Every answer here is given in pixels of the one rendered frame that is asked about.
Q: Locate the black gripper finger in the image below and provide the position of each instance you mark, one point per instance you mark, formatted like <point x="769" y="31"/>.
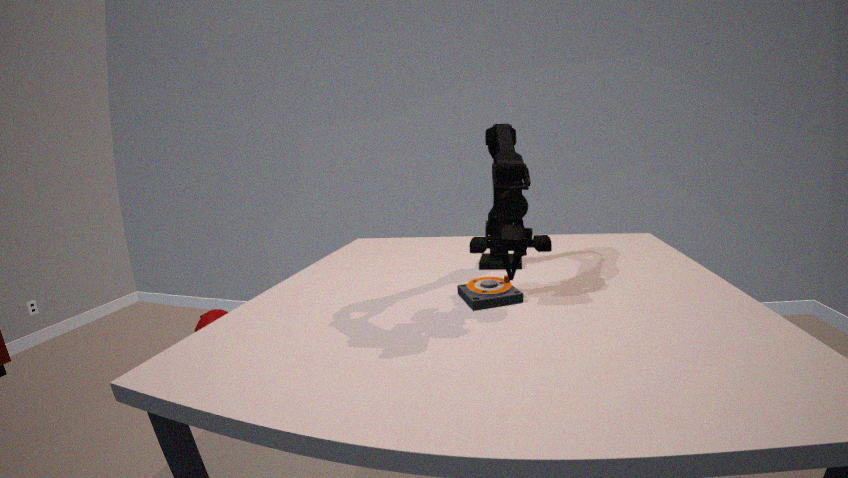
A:
<point x="516" y="260"/>
<point x="505" y="259"/>

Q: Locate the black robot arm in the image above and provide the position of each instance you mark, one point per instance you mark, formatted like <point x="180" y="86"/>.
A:
<point x="508" y="170"/>

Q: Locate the orange round plate with holes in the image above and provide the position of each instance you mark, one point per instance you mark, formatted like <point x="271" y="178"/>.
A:
<point x="504" y="286"/>

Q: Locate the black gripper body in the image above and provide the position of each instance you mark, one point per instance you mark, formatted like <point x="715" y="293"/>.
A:
<point x="540" y="243"/>

